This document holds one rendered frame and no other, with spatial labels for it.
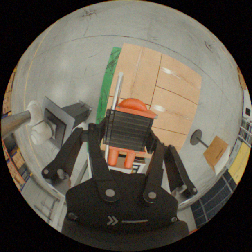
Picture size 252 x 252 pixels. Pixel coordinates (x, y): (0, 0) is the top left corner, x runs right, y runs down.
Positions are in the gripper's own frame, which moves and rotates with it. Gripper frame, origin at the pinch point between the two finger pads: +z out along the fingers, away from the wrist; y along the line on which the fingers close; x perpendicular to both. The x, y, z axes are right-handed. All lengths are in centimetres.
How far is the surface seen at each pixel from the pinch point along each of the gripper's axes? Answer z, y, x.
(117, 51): 122, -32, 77
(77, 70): 121, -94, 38
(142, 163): 61, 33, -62
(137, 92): 67, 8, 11
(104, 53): 122, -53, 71
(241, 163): -31, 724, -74
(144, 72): 67, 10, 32
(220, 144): 40, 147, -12
